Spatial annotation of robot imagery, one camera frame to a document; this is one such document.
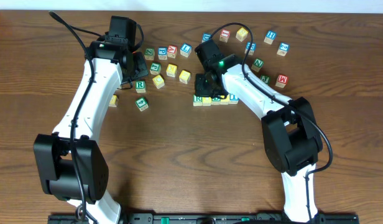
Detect red M block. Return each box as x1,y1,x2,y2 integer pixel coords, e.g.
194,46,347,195
275,74,288,88

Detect green Z block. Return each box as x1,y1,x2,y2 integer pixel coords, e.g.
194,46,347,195
144,47,155,60

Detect blue T block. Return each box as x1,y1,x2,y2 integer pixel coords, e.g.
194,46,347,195
229,93,239,104

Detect yellow S block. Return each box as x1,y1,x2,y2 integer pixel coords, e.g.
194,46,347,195
179,70,191,84

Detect red A block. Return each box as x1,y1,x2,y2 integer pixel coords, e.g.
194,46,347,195
167,45,178,58

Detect blue 2 block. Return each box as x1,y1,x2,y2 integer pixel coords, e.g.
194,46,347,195
277,42,290,57

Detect yellow K block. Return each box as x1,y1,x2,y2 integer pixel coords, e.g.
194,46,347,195
166,63,177,78

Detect green r block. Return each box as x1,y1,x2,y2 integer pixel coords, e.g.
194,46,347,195
193,95,203,106
135,80,147,93

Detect green B block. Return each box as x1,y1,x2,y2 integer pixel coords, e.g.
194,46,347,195
211,98,221,105

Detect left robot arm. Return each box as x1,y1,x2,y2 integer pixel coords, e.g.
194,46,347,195
33,40,148,223

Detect green J block right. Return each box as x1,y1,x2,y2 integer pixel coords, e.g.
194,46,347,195
260,75,270,85

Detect blue H block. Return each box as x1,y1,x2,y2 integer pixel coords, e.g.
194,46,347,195
264,30,277,45

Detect green j block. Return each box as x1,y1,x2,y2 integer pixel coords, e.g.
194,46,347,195
260,75,270,85
150,62,162,75

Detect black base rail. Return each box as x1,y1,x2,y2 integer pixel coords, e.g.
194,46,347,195
47,212,360,224

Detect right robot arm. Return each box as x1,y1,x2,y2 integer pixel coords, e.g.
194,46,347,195
195,53,327,223

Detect green J block left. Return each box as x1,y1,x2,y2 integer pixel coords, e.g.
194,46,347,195
150,62,162,75

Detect yellow G block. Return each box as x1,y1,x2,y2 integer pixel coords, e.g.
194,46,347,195
109,95,119,107

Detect red I block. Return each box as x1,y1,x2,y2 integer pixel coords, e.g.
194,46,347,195
219,29,231,43

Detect yellow C block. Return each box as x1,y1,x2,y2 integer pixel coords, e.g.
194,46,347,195
152,75,165,89

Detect green 4 block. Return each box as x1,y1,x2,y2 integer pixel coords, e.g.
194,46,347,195
135,97,149,111

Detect blue X block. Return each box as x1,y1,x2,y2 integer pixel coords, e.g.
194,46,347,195
244,42,256,55

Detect yellow O block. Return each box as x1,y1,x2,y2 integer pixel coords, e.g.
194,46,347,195
220,95,230,105
202,97,212,106

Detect blue D block upper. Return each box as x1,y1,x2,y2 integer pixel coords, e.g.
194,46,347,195
201,33,211,43

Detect yellow 6 block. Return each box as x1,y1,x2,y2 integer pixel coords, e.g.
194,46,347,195
236,27,249,42

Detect blue P block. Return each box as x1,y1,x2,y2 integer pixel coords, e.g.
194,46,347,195
157,47,167,60

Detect blue L block upper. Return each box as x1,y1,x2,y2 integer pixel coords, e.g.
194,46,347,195
180,43,192,58

